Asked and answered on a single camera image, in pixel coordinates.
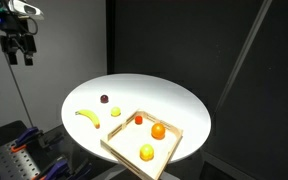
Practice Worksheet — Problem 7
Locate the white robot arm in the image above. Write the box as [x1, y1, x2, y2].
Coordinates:
[0, 0, 44, 66]

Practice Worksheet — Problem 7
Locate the purple black clamp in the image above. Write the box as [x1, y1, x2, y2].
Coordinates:
[31, 157, 92, 180]

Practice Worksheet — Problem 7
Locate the small red tomato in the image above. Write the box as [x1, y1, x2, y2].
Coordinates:
[135, 116, 143, 125]

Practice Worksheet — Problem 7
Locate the wooden tray box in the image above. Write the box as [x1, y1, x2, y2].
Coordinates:
[101, 110, 183, 180]

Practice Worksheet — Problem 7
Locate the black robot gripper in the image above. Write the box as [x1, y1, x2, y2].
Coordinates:
[0, 14, 37, 66]

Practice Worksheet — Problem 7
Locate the dark red plum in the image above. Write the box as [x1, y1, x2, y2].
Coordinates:
[100, 95, 109, 103]

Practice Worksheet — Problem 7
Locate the yellow lemon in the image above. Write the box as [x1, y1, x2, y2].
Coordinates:
[111, 106, 121, 117]

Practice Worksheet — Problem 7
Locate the purple orange clamp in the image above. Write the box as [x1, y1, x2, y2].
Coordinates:
[11, 127, 43, 153]

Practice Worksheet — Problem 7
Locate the perforated metal board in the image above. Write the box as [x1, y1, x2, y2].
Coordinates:
[0, 141, 40, 180]

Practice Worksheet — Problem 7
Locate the yellow banana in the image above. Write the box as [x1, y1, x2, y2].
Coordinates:
[75, 109, 100, 129]

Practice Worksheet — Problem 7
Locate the thin tripod pole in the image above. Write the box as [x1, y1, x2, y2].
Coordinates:
[0, 39, 34, 127]

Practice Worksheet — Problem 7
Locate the white round table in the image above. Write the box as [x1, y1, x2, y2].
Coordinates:
[61, 74, 211, 162]

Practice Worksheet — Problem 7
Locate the yellow orange round fruit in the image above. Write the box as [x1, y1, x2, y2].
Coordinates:
[140, 144, 154, 161]

